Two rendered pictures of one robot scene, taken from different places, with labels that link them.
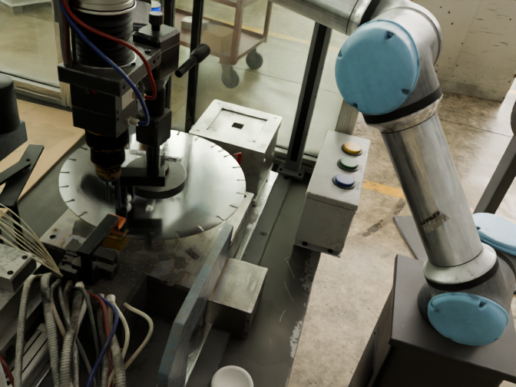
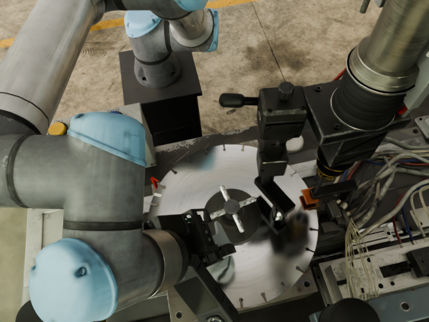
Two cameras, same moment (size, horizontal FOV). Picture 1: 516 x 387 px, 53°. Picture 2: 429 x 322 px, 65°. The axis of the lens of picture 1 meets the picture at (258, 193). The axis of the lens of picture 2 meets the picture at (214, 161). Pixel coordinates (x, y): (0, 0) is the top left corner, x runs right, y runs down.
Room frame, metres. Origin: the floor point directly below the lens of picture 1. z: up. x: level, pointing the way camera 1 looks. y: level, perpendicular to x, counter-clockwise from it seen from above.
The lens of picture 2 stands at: (0.83, 0.40, 1.58)
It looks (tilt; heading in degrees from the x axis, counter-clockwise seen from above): 61 degrees down; 253
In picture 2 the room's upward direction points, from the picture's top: 5 degrees counter-clockwise
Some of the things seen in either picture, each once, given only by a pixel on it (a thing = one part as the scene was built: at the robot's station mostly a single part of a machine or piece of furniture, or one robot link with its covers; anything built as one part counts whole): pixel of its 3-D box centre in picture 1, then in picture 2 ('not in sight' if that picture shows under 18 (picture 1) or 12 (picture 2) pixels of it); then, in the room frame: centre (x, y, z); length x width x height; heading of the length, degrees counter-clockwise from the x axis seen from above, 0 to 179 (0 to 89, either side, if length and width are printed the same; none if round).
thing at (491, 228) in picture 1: (486, 253); (149, 29); (0.73, -0.44, 0.91); 0.13 x 0.12 x 0.14; 156
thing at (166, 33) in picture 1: (154, 83); (276, 134); (0.67, 0.17, 1.17); 0.06 x 0.05 x 0.20; 162
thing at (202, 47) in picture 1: (182, 57); (250, 109); (0.69, 0.14, 1.21); 0.08 x 0.06 x 0.03; 171
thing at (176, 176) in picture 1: (155, 170); (232, 214); (0.74, 0.19, 0.96); 0.11 x 0.11 x 0.03
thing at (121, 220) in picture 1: (101, 246); (326, 195); (0.55, 0.22, 0.95); 0.10 x 0.03 x 0.07; 171
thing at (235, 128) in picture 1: (234, 150); (83, 243); (1.06, 0.08, 0.82); 0.18 x 0.18 x 0.15; 81
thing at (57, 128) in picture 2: (352, 150); (58, 130); (1.05, -0.20, 0.90); 0.04 x 0.04 x 0.02
